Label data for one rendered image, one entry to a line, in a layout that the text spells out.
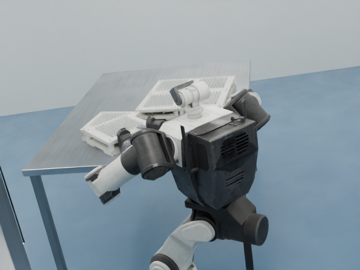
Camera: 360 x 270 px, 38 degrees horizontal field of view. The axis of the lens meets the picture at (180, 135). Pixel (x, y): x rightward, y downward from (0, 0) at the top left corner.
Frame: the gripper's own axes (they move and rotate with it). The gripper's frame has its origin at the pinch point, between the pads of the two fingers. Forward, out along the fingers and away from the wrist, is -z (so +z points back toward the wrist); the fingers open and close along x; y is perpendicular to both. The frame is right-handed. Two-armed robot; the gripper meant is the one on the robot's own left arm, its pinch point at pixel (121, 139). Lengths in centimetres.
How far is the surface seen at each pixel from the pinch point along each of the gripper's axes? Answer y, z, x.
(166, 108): 42, -42, 10
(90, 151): -6.2, -36.4, 17.2
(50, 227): -35, -40, 53
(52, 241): -36, -41, 62
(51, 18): 65, -364, 1
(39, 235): -34, -123, 104
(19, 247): -59, 103, -30
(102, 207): 15, -129, 104
